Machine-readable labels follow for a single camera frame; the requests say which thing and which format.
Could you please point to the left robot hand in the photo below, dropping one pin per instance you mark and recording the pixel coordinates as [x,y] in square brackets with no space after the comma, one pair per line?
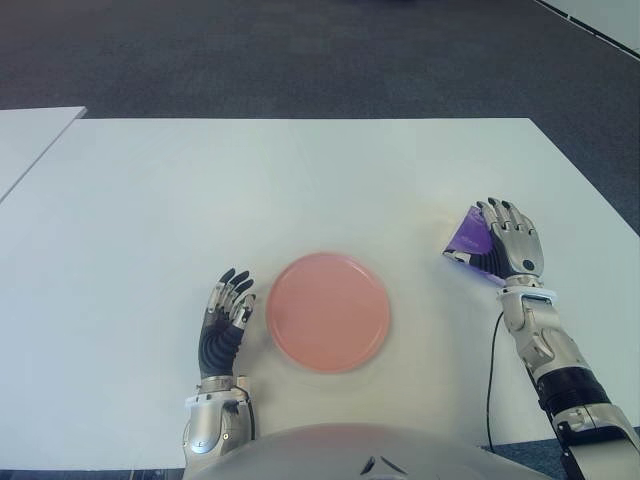
[217,345]

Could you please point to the white adjacent table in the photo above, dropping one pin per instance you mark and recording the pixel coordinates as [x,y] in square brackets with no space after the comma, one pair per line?
[27,142]

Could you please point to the silver robot torso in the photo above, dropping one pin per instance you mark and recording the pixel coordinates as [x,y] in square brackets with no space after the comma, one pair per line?
[320,452]

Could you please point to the pink round plate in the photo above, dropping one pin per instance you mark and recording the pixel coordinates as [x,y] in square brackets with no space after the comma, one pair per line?
[327,312]

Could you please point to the purple tissue paper pack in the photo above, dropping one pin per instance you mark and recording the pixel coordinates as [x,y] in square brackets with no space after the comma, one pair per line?
[470,232]

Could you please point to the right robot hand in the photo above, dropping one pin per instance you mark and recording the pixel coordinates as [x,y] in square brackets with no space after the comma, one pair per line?
[517,245]

